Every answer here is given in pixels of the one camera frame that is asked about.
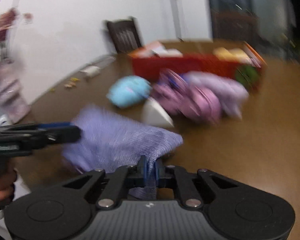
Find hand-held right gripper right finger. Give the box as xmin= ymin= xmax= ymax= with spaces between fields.
xmin=153 ymin=159 xmax=240 ymax=208

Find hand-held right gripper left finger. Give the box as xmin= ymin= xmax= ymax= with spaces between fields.
xmin=62 ymin=156 xmax=148 ymax=209

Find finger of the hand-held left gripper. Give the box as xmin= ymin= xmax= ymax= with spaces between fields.
xmin=39 ymin=122 xmax=72 ymax=128
xmin=37 ymin=126 xmax=82 ymax=143

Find lavender woven cloth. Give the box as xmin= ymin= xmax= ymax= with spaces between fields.
xmin=61 ymin=105 xmax=184 ymax=198

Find white triangular sponge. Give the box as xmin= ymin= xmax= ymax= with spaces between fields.
xmin=141 ymin=97 xmax=175 ymax=128

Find blue fluffy puff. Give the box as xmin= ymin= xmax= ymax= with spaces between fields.
xmin=107 ymin=76 xmax=152 ymax=108

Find dark purple satin scrunchie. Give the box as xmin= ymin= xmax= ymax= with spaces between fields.
xmin=152 ymin=69 xmax=190 ymax=110

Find lavender fluffy cloth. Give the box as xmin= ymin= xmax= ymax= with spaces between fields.
xmin=185 ymin=71 xmax=250 ymax=119

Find red cardboard box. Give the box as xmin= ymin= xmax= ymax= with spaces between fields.
xmin=127 ymin=41 xmax=268 ymax=90

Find white roll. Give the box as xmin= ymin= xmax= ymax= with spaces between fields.
xmin=152 ymin=47 xmax=183 ymax=57

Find yellow plush toy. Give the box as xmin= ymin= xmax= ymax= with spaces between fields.
xmin=213 ymin=47 xmax=253 ymax=62

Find person's left hand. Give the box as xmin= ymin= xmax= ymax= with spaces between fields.
xmin=0 ymin=169 xmax=17 ymax=204

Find small white device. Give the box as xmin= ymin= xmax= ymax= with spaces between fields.
xmin=0 ymin=114 xmax=12 ymax=127

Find scattered dried petals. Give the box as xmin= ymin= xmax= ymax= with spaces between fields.
xmin=50 ymin=77 xmax=81 ymax=92

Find white charger block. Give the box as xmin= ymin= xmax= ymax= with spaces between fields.
xmin=80 ymin=66 xmax=102 ymax=77

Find dark wooden chair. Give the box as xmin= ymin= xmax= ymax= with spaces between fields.
xmin=211 ymin=10 xmax=260 ymax=43
xmin=105 ymin=17 xmax=143 ymax=54

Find sliding glass door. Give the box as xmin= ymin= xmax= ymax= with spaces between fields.
xmin=205 ymin=0 xmax=298 ymax=43

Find white charger cable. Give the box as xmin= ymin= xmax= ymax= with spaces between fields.
xmin=90 ymin=55 xmax=116 ymax=67

